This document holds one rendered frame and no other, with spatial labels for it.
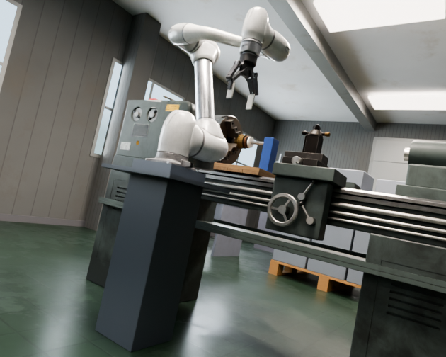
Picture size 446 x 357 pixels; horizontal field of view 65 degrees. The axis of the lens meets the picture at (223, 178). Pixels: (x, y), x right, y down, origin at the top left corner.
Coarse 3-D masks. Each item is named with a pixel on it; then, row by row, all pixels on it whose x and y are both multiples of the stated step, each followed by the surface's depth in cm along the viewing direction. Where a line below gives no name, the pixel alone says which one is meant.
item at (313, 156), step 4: (288, 152) 184; (292, 152) 183; (296, 152) 182; (300, 152) 181; (304, 152) 179; (288, 156) 184; (292, 156) 183; (300, 156) 180; (304, 156) 179; (308, 156) 178; (312, 156) 177; (316, 156) 176; (320, 156) 175; (324, 156) 177; (320, 160) 174; (324, 160) 177
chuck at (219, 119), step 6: (216, 120) 214; (222, 120) 212; (234, 120) 223; (222, 126) 213; (240, 126) 230; (222, 132) 214; (228, 138) 228; (234, 138) 226; (240, 150) 233; (234, 156) 229; (222, 162) 218; (228, 162) 223
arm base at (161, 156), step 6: (156, 156) 163; (162, 156) 160; (168, 156) 160; (174, 156) 160; (180, 156) 161; (168, 162) 155; (174, 162) 156; (180, 162) 161; (186, 162) 160; (186, 168) 163; (192, 168) 167
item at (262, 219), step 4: (264, 212) 667; (260, 216) 671; (264, 216) 666; (260, 220) 669; (264, 220) 664; (260, 224) 668; (264, 224) 663; (260, 228) 666; (264, 228) 662; (276, 232) 646; (256, 244) 665; (256, 248) 663; (260, 248) 659; (264, 248) 654; (268, 248) 650; (272, 248) 646; (272, 252) 644
